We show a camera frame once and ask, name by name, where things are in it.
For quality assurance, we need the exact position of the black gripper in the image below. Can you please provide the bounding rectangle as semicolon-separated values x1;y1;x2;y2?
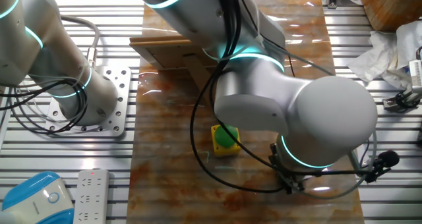
276;170;306;195

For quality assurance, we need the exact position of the green button yellow box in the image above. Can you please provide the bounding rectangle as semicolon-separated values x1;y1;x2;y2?
210;124;241;157

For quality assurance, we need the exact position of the orange marble pattern mat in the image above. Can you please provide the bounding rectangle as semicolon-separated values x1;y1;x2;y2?
126;0;365;224

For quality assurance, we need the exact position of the crumpled white tissue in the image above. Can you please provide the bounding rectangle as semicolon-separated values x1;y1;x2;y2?
347;19;422;90

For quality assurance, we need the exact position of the white power strip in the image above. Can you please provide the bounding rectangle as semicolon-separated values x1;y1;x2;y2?
73;168;110;224

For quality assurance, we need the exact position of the brown cardboard box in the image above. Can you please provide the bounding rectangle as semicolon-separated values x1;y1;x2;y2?
357;0;422;33

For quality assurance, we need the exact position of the blue white plastic device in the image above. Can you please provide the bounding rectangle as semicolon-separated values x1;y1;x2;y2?
0;171;75;224

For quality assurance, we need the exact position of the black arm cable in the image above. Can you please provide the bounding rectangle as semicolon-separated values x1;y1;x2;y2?
190;0;286;194
216;0;372;177

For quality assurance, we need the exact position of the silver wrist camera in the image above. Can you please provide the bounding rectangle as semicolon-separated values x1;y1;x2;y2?
347;148;363;174

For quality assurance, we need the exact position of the black wrapped cable connector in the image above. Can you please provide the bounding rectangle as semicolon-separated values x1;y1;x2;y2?
364;150;400;184

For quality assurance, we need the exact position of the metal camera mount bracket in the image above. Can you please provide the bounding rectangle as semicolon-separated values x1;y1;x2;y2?
382;88;422;113

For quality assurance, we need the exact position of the wooden picture frame stand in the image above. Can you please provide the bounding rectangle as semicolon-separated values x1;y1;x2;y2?
129;36;218;99

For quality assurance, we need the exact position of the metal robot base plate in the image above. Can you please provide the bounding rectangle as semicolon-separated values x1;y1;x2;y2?
44;65;132;138

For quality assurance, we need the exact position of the black base cable bundle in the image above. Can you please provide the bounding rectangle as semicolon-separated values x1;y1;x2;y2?
0;78;89;135

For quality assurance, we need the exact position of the thick grey cable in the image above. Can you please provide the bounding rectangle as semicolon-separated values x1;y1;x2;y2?
56;13;101;69

